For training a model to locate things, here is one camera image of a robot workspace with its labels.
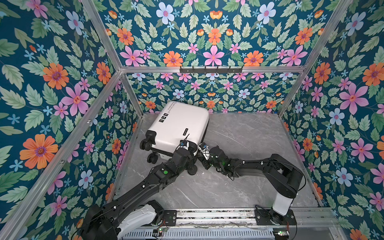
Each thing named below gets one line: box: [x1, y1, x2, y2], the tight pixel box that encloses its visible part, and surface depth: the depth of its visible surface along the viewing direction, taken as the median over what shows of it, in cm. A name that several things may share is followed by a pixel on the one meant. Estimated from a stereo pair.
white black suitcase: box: [140, 101, 210, 175], surface depth 90 cm
